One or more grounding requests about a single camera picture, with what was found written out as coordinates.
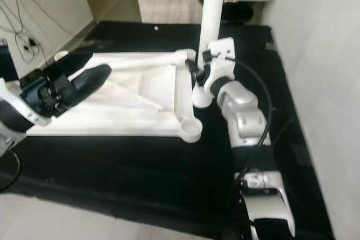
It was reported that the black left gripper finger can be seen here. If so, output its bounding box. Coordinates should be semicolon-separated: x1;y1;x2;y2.
65;64;113;105
45;49;94;81

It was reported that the white lace covered stand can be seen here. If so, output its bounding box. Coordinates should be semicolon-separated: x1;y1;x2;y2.
138;0;203;24

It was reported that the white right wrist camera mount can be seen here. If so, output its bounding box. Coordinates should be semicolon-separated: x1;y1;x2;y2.
202;38;237;92

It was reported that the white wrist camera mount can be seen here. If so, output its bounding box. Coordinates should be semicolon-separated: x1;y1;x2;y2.
0;38;56;128
202;38;237;92

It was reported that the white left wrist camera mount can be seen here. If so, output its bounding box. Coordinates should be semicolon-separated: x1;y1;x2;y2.
0;38;56;128

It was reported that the black wall cable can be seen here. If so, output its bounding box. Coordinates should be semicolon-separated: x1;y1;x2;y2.
0;0;46;64

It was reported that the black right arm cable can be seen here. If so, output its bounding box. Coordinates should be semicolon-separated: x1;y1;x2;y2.
228;57;296;196

